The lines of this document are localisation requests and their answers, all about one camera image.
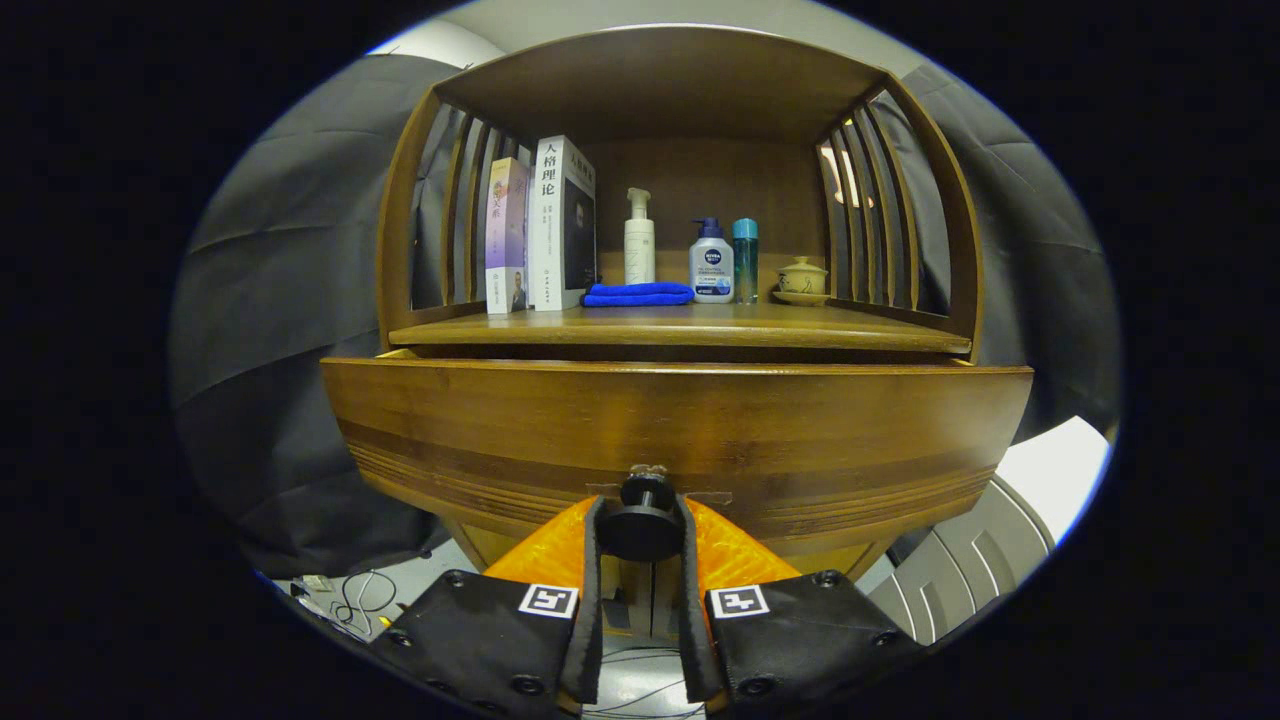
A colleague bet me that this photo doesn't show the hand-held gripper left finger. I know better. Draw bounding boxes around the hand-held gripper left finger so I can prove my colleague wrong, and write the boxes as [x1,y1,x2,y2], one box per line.
[370,495,607,716]

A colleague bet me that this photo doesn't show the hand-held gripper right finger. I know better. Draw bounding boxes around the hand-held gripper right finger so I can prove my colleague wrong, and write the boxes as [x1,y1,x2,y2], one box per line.
[676,495,926,713]

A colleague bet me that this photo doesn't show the black round drawer knob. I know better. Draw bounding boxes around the black round drawer knob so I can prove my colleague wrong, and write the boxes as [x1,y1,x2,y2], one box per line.
[597,472,687,563]

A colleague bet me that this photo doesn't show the brown wooden drawer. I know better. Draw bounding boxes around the brown wooden drawer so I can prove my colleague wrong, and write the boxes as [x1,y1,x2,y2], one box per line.
[320,348,1034,581]

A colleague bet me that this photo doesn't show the wooden cabinet door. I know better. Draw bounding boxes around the wooden cabinet door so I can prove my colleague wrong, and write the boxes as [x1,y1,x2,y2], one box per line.
[652,558,683,639]
[604,558,654,639]

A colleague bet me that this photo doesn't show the brown wooden countertop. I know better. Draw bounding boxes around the brown wooden countertop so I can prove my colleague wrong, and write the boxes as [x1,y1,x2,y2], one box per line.
[388,300,973,354]

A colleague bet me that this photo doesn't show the brown wooden cabinet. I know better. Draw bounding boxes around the brown wooden cabinet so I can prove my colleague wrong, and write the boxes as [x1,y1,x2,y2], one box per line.
[320,24,1036,641]

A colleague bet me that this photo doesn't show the blue folded cloth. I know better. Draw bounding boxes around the blue folded cloth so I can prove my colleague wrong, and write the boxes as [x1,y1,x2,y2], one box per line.
[581,282,695,308]

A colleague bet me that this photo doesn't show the white bottle with blue cap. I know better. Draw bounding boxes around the white bottle with blue cap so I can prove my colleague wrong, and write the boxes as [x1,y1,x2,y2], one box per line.
[688,217,735,304]

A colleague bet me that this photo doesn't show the yellow lidded teacup with saucer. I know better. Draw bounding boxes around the yellow lidded teacup with saucer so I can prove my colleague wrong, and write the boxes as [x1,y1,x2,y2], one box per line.
[771,256,831,307]

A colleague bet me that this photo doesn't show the white pump bottle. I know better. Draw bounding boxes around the white pump bottle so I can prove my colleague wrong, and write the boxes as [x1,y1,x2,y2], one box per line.
[624,187,657,286]

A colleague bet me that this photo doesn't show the teal slim bottle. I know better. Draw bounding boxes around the teal slim bottle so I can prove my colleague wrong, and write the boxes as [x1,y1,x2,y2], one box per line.
[732,218,759,304]

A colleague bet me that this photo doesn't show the white and black book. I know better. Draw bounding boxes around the white and black book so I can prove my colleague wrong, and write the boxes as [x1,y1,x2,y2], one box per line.
[527,135,598,312]

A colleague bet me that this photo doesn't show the purple book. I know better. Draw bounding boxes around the purple book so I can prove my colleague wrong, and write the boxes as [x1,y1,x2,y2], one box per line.
[485,157,531,316]

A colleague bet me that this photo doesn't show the white and grey appliance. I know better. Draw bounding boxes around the white and grey appliance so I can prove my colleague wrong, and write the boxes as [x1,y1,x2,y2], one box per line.
[865,415,1113,646]

